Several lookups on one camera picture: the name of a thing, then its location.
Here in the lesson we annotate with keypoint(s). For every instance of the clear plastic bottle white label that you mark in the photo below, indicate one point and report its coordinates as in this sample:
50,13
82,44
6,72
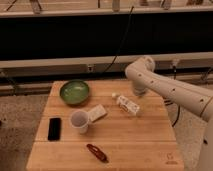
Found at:
126,104

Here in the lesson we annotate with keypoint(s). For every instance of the white plastic cup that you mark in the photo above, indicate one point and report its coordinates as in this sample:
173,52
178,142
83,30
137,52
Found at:
79,120

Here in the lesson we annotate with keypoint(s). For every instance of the white rectangular box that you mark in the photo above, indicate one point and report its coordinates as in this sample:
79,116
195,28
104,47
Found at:
96,113

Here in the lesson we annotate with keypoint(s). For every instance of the green bowl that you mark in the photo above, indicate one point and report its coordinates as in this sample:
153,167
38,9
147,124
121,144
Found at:
74,92

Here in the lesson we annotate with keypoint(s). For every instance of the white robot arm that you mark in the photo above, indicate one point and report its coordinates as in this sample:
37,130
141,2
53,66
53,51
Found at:
196,99

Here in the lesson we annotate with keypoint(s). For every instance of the black smartphone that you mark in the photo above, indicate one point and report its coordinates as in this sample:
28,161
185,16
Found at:
54,129

